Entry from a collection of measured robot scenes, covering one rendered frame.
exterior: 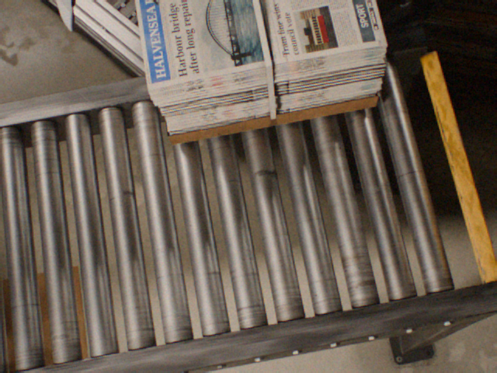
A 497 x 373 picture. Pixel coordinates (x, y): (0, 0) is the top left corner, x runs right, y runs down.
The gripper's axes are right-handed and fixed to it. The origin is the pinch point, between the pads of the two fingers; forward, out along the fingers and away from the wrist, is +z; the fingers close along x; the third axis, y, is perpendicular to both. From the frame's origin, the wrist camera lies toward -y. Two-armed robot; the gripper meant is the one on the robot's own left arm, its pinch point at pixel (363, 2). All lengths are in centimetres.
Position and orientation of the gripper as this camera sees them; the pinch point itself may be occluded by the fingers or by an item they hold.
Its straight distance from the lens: 148.1
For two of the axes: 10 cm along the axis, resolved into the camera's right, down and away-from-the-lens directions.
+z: -9.8, 1.9, 0.0
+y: -0.6, -2.9, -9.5
